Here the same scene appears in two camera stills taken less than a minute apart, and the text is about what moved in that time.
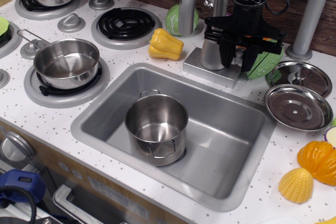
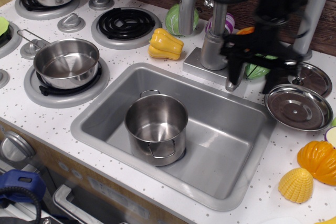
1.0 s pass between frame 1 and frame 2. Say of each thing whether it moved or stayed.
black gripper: moved
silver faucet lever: moved
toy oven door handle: stayed
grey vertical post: stayed
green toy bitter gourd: stayed
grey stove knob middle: stayed
